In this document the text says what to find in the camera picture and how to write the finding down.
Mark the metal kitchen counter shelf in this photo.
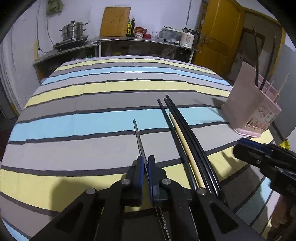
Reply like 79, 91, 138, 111
33, 37, 198, 81

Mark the person's right hand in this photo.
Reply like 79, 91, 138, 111
271, 196, 291, 228

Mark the pink plastic utensil holder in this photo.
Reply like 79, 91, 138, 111
221, 62, 281, 138

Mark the striped tablecloth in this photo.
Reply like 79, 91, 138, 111
1, 56, 279, 240

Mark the red short container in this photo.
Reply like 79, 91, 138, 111
143, 34, 151, 39

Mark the yellow wooden door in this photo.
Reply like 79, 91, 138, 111
192, 0, 245, 79

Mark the white electric kettle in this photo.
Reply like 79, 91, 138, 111
180, 28, 200, 48

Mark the drinking glass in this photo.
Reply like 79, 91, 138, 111
151, 30, 159, 39

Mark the red-lidded jar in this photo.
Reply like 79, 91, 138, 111
133, 27, 147, 38

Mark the clear plastic storage box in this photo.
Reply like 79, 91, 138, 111
159, 27, 183, 45

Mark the green-labelled oil bottle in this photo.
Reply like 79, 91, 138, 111
126, 19, 131, 37

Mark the dark sauce bottle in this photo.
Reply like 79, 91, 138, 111
130, 18, 135, 37

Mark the wooden cutting board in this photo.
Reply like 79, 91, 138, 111
99, 6, 131, 37

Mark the stainless steel steamer pot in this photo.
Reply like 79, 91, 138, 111
60, 21, 88, 41

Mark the green hanging cloth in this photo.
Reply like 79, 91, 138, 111
46, 0, 64, 15

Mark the beige wall power strip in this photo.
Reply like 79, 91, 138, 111
34, 39, 39, 61

